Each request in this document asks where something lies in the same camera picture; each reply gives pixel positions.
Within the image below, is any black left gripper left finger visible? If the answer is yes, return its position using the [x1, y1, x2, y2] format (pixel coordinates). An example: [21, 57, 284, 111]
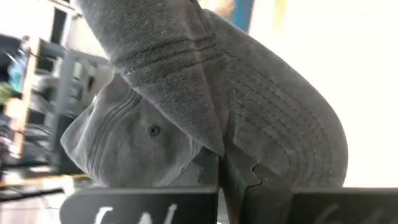
[58, 146, 220, 224]

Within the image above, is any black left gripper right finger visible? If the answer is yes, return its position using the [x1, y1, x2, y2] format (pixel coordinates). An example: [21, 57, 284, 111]
[221, 145, 398, 224]

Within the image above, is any dark grey baseball cap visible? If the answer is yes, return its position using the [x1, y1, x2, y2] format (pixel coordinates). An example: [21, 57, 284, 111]
[60, 0, 349, 189]

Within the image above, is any grey metal storage rack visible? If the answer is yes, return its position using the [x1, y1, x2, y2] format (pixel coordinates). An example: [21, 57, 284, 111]
[0, 30, 113, 175]

